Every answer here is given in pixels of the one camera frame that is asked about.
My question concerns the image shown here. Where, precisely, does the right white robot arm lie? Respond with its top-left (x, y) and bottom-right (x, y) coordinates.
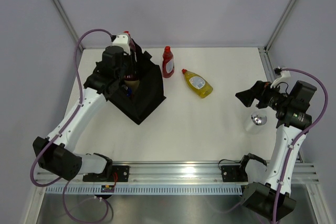
top-left (235, 81), bottom-right (317, 223)

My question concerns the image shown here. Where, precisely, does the right aluminium frame post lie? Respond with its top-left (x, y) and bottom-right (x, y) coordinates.
top-left (264, 0), bottom-right (298, 53)

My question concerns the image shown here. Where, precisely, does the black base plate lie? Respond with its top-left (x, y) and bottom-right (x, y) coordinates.
top-left (220, 165), bottom-right (248, 183)
top-left (83, 165), bottom-right (130, 183)

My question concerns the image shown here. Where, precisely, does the aluminium mounting rail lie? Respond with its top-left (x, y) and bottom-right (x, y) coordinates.
top-left (35, 162), bottom-right (319, 185)

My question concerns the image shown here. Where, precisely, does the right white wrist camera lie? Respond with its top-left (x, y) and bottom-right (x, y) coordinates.
top-left (270, 68), bottom-right (291, 88)

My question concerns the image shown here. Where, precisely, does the small red dish soap bottle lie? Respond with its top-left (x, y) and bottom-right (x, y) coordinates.
top-left (162, 46), bottom-right (174, 78)

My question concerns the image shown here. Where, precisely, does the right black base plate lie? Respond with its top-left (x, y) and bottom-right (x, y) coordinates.
top-left (220, 165), bottom-right (248, 183)

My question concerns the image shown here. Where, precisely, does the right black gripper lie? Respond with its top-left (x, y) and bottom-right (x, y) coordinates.
top-left (236, 80), bottom-right (291, 112)

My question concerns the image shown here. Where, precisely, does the large red dish soap bottle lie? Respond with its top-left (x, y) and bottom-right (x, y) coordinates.
top-left (124, 31), bottom-right (139, 81)

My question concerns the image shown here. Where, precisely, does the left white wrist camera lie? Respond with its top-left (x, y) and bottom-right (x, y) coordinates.
top-left (112, 33), bottom-right (131, 55)

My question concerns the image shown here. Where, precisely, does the left aluminium frame post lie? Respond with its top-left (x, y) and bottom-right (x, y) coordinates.
top-left (51, 0), bottom-right (79, 44)

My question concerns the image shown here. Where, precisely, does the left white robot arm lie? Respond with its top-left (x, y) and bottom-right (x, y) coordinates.
top-left (30, 33), bottom-right (135, 182)

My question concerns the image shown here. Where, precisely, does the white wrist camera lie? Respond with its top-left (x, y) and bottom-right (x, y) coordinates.
top-left (270, 68), bottom-right (291, 88)
top-left (112, 33), bottom-right (131, 55)

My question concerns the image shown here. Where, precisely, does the yellow dish soap bottle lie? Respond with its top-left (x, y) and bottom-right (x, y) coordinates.
top-left (182, 69), bottom-right (213, 99)

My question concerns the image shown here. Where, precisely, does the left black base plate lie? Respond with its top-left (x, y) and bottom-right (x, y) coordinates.
top-left (83, 165), bottom-right (130, 183)

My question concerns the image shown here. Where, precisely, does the slotted cable duct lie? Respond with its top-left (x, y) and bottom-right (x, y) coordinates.
top-left (46, 184), bottom-right (243, 196)

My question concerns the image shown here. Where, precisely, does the aluminium frame post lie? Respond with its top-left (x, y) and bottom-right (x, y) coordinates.
top-left (51, 0), bottom-right (79, 44)
top-left (264, 0), bottom-right (298, 53)

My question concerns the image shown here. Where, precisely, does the cream pump lotion bottle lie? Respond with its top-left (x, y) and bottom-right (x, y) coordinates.
top-left (124, 79), bottom-right (140, 98)

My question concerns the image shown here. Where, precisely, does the black canvas bag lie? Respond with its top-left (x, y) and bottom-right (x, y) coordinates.
top-left (94, 46), bottom-right (167, 125)

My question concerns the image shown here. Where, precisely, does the orange blue pump bottle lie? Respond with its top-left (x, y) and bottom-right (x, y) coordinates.
top-left (126, 87), bottom-right (132, 97)

